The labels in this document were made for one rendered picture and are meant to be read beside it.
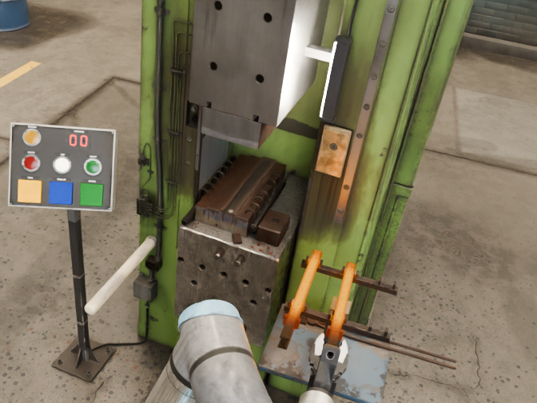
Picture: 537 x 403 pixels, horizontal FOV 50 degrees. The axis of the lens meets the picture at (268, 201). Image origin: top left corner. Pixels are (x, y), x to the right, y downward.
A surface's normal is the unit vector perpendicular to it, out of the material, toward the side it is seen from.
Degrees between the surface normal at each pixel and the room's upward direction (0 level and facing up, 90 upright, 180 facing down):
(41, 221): 0
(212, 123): 90
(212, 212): 90
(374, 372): 0
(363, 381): 0
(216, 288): 90
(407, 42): 90
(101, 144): 60
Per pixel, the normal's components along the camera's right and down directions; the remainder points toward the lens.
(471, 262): 0.13, -0.81
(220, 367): -0.11, -0.62
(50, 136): 0.14, 0.10
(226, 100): -0.34, 0.50
